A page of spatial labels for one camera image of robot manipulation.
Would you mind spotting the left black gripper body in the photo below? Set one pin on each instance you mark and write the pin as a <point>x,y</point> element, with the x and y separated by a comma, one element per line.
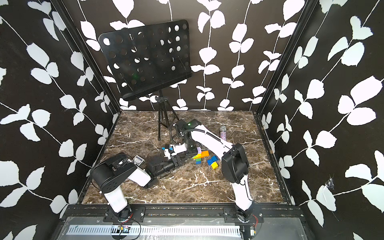
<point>168,166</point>

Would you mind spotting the orange long lego brick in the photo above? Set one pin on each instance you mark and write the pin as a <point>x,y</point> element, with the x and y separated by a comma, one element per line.
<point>205,154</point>

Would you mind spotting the blue lego brick pair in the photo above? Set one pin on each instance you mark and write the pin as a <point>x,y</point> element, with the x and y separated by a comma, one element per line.
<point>212,160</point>

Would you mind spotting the yellow square lego brick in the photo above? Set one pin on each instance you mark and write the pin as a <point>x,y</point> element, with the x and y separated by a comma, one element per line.
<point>214,165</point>

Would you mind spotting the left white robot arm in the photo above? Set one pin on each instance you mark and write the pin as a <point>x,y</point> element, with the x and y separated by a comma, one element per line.
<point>110,174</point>

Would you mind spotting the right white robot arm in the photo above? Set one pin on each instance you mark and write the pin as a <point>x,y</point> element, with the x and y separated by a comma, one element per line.
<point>234,161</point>

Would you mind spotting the blue playing card box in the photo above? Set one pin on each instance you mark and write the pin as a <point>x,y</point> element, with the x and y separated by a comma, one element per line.
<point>138,160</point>

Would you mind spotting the purple glitter microphone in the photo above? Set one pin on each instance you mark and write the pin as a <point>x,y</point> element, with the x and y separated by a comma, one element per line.
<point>223,132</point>

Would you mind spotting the black perforated music stand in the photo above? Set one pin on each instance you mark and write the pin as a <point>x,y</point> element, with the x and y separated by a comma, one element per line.
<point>147,59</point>

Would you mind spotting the black front mounting rail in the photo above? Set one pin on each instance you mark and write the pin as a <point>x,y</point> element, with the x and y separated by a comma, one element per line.
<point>228,211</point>

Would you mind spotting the white slotted cable duct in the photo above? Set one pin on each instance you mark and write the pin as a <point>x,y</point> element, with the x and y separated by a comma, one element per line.
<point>114,230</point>

